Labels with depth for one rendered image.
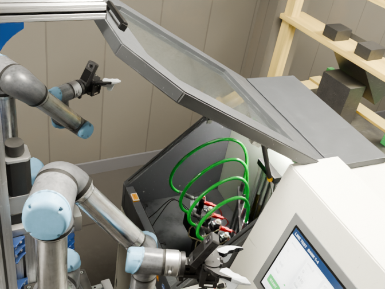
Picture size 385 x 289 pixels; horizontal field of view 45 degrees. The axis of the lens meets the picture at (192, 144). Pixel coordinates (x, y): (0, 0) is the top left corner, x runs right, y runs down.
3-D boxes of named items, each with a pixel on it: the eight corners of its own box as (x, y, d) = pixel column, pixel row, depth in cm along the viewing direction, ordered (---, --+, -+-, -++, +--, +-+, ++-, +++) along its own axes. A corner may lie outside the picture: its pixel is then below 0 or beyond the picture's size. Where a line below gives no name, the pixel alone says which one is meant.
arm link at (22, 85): (33, 70, 159) (100, 124, 203) (13, 58, 164) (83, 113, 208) (13, 98, 157) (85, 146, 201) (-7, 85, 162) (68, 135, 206)
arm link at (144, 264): (126, 259, 140) (128, 239, 135) (162, 262, 141) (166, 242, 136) (124, 280, 133) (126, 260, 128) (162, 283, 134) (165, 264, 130)
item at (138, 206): (123, 210, 241) (125, 187, 232) (131, 209, 243) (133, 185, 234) (165, 310, 197) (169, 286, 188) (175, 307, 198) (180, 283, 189)
